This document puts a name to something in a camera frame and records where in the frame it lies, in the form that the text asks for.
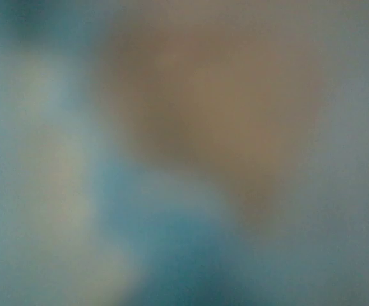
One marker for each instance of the blue translucent trash bag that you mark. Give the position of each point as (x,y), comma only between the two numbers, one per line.
(184,152)

